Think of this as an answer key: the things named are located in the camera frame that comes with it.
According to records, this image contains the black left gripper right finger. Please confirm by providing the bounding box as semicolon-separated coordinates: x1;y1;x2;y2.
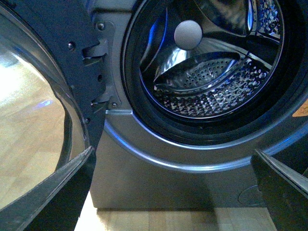
251;149;308;231

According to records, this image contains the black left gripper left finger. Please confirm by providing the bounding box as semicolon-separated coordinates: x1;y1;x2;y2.
0;146;96;231

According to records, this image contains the washing machine door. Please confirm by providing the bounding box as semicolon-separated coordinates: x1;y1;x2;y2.
0;0;106;209

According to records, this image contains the grey front-load washing machine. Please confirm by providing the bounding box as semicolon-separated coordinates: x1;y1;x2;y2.
88;0;308;210

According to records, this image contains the steel washing machine drum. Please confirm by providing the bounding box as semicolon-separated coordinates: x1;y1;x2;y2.
140;0;284;120

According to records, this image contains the orange warning sticker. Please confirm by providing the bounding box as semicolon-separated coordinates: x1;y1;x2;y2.
292;99;308;117

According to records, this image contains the white ball in drum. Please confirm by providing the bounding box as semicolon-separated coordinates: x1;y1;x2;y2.
174;20;203;51

